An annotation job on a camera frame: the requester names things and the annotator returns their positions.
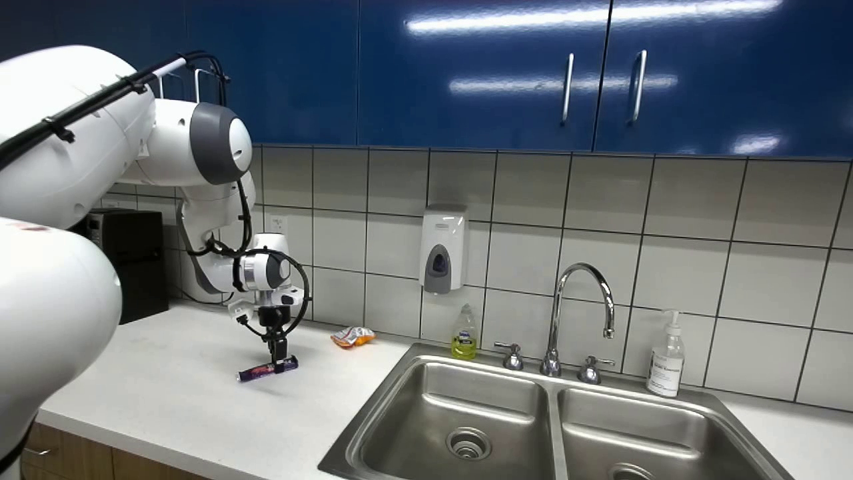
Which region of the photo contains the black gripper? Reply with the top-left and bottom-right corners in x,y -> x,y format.
253,305 -> 295,368

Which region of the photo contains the purple chocolate bar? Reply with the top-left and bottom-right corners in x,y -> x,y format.
237,356 -> 302,385

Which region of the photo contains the stainless steel double sink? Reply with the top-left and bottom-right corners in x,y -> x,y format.
317,344 -> 797,480

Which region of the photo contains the orange snack packet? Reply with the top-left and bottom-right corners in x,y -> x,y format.
327,324 -> 378,353

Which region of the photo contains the black countertop appliance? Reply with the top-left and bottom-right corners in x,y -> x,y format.
76,209 -> 170,325

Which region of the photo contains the wooden base cabinet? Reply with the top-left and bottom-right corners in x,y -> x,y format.
22,425 -> 209,480

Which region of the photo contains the chrome faucet knob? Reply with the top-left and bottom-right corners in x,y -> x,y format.
575,356 -> 605,386
499,342 -> 529,374

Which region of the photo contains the blue cabinet door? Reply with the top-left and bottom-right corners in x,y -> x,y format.
182,0 -> 358,150
0,0 -> 73,65
65,0 -> 185,102
355,0 -> 613,156
591,0 -> 853,162

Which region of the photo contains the chrome gooseneck faucet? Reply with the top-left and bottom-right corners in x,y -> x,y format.
538,262 -> 618,380

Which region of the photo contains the clear pump soap bottle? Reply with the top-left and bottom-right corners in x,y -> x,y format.
646,310 -> 687,400

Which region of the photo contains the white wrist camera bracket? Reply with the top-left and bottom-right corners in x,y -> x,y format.
222,286 -> 307,325

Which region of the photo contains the white wall soap dispenser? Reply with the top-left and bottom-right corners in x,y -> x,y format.
419,209 -> 469,297

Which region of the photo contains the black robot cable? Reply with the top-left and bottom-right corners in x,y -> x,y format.
0,50 -> 315,344

